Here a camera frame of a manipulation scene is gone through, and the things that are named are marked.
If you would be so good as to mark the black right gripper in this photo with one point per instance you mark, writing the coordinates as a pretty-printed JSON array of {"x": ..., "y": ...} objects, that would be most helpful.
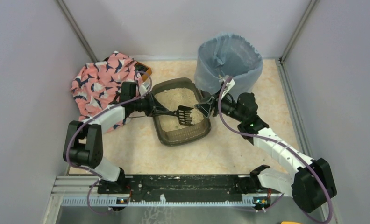
[{"x": 214, "y": 102}]

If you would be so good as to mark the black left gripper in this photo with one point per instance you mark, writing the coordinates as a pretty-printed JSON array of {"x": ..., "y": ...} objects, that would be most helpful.
[{"x": 152, "y": 105}]

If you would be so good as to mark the black litter scoop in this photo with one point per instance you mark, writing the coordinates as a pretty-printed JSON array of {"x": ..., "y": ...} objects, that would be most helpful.
[{"x": 183, "y": 115}]

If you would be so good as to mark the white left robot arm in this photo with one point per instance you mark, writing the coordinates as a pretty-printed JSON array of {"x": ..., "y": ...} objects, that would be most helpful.
[{"x": 83, "y": 146}]

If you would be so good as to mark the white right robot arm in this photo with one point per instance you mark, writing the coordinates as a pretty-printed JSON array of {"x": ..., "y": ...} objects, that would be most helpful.
[{"x": 309, "y": 182}]

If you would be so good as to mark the dark green litter box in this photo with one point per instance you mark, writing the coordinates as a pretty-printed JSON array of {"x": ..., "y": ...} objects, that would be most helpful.
[{"x": 171, "y": 94}]

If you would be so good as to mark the wooden tray box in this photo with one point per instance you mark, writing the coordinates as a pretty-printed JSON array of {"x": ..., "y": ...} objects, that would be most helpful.
[{"x": 144, "y": 70}]

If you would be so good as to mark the blue plastic bin liner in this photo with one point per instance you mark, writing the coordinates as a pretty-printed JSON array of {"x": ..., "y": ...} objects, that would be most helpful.
[{"x": 227, "y": 55}]

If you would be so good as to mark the pink patterned cloth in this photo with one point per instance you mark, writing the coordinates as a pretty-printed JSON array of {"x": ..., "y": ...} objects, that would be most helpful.
[{"x": 97, "y": 84}]

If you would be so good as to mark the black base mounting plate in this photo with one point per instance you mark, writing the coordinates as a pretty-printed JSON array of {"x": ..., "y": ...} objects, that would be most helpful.
[{"x": 182, "y": 188}]

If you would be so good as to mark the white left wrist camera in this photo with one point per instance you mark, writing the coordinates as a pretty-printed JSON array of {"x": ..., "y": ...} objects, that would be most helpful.
[{"x": 144, "y": 89}]

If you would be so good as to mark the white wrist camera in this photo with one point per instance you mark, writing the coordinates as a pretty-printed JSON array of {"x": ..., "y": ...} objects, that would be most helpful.
[
  {"x": 228, "y": 84},
  {"x": 144, "y": 89}
]

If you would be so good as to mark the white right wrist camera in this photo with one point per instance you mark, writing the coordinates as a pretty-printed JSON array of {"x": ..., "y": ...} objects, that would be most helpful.
[{"x": 228, "y": 84}]

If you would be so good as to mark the aluminium frame rail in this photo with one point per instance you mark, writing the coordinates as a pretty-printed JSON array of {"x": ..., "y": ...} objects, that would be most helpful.
[{"x": 82, "y": 190}]

